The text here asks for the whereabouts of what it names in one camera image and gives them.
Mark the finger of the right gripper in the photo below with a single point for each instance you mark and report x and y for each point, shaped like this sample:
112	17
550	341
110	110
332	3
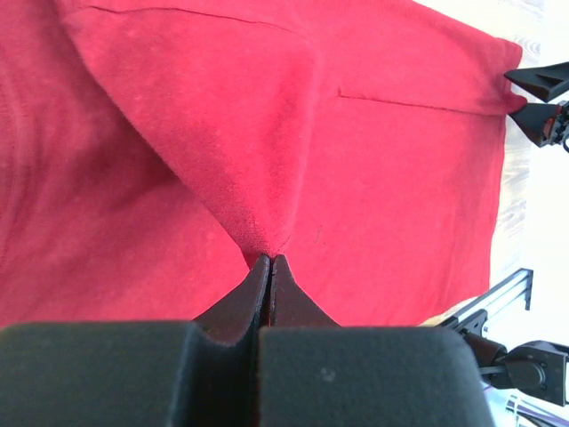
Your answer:
545	83
542	124

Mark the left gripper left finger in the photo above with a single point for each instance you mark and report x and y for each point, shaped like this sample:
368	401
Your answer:
140	373

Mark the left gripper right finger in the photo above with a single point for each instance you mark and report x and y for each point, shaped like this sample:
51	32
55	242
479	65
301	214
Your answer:
312	372

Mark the red t shirt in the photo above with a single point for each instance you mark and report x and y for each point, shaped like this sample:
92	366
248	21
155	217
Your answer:
152	150

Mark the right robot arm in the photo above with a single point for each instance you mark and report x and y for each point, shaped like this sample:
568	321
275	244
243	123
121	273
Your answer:
539	369

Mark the aluminium frame rail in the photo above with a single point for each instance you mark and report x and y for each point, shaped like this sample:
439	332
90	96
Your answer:
512	295

